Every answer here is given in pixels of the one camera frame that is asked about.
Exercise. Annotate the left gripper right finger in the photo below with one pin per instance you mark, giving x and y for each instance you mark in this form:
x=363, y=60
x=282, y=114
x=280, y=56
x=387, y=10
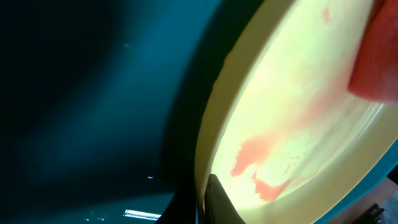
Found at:
x=218, y=207

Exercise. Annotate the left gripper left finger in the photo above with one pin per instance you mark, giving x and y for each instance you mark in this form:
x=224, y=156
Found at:
x=182, y=208

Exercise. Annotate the yellow-green plate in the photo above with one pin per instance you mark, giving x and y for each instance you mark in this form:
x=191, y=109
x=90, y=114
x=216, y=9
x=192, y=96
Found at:
x=281, y=131

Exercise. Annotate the red sponge with dark scourer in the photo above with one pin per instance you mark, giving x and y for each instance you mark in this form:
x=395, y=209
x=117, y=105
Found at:
x=374, y=75

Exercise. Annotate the teal plastic serving tray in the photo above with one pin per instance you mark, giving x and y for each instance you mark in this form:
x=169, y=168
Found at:
x=101, y=103

